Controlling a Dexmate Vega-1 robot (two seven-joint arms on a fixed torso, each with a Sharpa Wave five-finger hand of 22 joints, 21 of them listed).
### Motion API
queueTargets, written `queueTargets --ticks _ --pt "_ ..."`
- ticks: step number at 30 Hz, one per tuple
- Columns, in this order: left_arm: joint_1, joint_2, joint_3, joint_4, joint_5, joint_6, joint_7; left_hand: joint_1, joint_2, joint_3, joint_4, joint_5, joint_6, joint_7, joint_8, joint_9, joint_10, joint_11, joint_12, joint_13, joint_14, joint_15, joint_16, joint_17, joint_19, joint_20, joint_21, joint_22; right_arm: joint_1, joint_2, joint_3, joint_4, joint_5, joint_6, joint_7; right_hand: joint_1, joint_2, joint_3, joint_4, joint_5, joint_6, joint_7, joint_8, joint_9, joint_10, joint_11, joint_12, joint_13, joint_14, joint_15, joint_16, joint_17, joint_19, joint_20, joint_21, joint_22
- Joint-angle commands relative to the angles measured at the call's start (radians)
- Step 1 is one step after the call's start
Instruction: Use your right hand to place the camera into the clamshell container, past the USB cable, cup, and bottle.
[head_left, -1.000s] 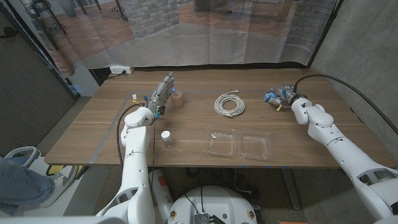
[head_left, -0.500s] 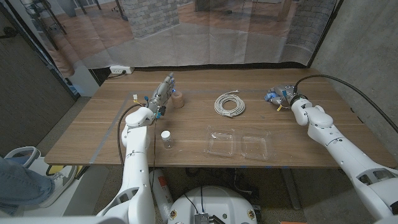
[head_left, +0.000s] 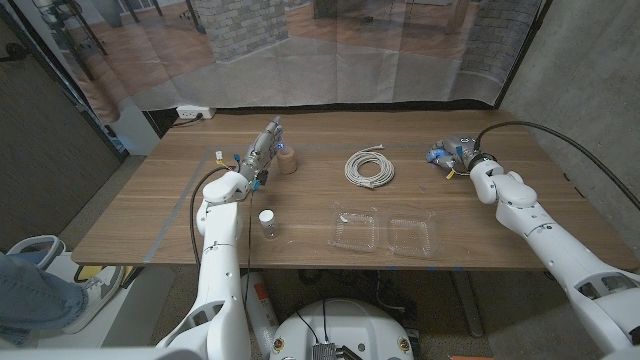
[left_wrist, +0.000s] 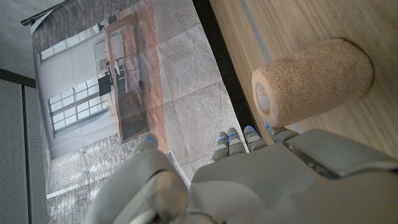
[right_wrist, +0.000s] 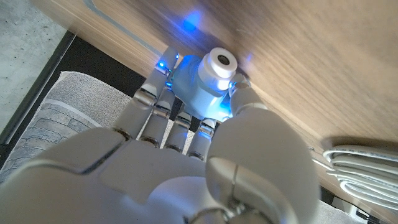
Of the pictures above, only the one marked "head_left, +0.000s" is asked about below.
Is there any black backdrop stand pole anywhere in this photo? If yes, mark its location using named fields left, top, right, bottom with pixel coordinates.
left=493, top=0, right=554, bottom=109
left=0, top=0, right=130, bottom=162

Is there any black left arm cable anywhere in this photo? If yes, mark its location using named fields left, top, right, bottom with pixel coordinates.
left=188, top=165, right=236, bottom=266

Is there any white cylinder with orange label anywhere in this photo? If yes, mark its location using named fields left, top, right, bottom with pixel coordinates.
left=243, top=271, right=280, bottom=357

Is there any coiled white USB cable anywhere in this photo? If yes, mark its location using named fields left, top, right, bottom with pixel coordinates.
left=343, top=143, right=396, bottom=190

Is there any white sneaker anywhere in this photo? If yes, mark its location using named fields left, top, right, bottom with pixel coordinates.
left=62, top=264, right=124, bottom=335

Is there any clear bottle with white cap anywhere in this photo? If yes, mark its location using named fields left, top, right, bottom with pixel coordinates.
left=257, top=208, right=281, bottom=240

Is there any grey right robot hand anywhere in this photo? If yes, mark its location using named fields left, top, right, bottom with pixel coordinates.
left=427, top=135, right=484, bottom=176

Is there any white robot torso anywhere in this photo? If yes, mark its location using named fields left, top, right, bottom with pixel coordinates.
left=268, top=298, right=415, bottom=360

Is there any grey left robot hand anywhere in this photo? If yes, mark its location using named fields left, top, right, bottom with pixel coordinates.
left=238, top=117, right=284, bottom=191

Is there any printed room backdrop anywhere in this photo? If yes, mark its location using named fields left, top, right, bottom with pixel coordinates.
left=9, top=0, right=546, bottom=126

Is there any small brown cup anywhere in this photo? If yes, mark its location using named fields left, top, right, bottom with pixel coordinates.
left=276, top=146, right=298, bottom=176

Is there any clear plastic clamshell container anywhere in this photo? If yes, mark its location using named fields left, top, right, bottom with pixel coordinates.
left=327, top=202, right=447, bottom=260

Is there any white floor platform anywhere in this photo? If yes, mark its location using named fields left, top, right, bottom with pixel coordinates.
left=37, top=252, right=176, bottom=350

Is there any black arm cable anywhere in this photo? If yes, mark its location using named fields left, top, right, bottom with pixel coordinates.
left=188, top=165, right=236, bottom=266
left=473, top=120, right=640, bottom=211

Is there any person's leg in jeans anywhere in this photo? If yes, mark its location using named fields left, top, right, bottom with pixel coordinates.
left=0, top=252, right=89, bottom=347

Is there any white power strip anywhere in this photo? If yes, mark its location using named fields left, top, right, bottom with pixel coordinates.
left=175, top=104, right=218, bottom=120

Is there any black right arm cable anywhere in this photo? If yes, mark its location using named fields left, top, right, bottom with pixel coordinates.
left=473, top=120, right=640, bottom=211

